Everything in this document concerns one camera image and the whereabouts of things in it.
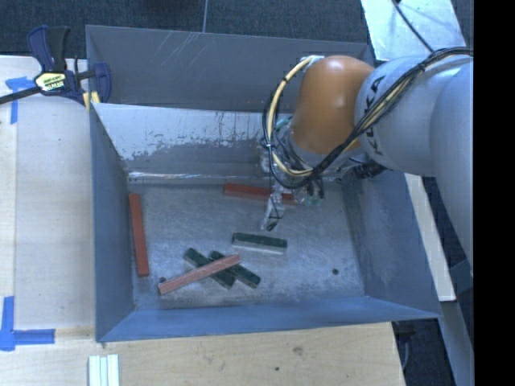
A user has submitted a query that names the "grey metal bin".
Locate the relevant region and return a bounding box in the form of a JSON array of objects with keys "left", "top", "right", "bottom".
[{"left": 84, "top": 24, "right": 444, "bottom": 343}]

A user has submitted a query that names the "dark green flat block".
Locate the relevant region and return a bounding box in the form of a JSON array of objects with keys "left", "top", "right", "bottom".
[
  {"left": 208, "top": 250, "right": 262, "bottom": 290},
  {"left": 182, "top": 247, "right": 237, "bottom": 290},
  {"left": 231, "top": 232, "right": 289, "bottom": 256}
]

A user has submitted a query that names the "red-brown flat block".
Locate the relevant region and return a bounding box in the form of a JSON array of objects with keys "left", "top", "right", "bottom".
[
  {"left": 157, "top": 253, "right": 242, "bottom": 296},
  {"left": 128, "top": 192, "right": 151, "bottom": 278},
  {"left": 222, "top": 183, "right": 298, "bottom": 207}
]

